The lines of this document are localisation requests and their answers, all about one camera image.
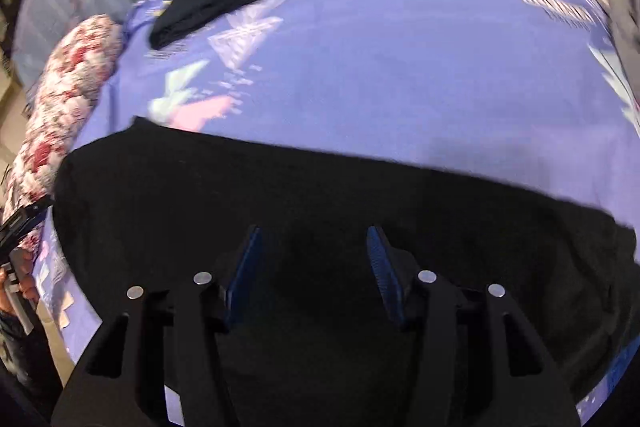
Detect floral red white pillow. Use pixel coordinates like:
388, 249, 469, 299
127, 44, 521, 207
0, 13, 126, 228

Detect black pants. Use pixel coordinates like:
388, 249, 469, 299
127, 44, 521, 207
52, 118, 639, 426

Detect left hand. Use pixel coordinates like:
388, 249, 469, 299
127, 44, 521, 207
0, 248, 40, 317

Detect folded dark navy garment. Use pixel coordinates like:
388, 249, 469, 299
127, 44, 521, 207
148, 0, 276, 51

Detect grey navy hoodie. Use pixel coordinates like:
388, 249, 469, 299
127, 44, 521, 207
598, 0, 639, 102

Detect purple patterned bed sheet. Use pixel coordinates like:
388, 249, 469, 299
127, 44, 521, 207
31, 0, 640, 427

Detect bright blue garment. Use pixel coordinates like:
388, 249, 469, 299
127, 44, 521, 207
605, 339, 639, 392

